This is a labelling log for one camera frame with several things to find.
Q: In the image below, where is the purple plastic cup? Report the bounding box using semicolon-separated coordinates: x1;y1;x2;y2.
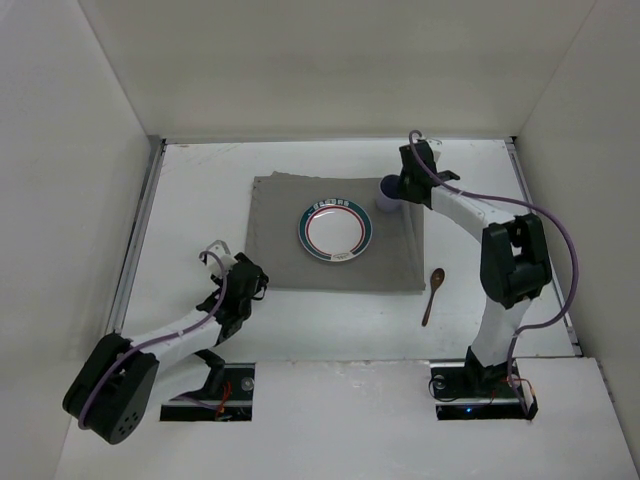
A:
375;174;402;213

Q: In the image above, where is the grey cloth placemat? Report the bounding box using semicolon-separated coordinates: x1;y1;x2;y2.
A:
244;172;425;294

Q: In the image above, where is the brown wooden spoon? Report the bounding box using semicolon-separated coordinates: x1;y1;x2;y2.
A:
421;268;446;327

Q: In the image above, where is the white plate green rim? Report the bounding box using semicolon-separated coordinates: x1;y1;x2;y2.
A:
297;198;373;263

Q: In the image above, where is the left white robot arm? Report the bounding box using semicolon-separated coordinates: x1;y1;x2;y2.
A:
62;250;269;445

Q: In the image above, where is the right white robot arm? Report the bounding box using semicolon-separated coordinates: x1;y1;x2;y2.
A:
397;140;551;397

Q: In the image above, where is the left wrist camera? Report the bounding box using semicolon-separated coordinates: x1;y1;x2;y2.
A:
198;240;237;276

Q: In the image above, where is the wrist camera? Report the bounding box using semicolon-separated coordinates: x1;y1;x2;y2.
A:
427;138;443;163
198;240;237;276

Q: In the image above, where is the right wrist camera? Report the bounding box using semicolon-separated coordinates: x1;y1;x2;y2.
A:
427;138;443;163

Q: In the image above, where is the right aluminium table rail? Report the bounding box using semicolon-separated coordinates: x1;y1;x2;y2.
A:
506;137;583;357

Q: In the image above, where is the aluminium table rail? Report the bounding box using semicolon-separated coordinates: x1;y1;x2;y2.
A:
103;135;166;334
506;137;583;357

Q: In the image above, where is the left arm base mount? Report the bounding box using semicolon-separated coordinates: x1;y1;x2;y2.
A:
159;350;256;423

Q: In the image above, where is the left aluminium table rail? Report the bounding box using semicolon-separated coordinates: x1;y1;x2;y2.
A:
103;135;166;334

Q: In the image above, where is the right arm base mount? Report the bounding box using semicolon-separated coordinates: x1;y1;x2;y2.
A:
428;362;539;421

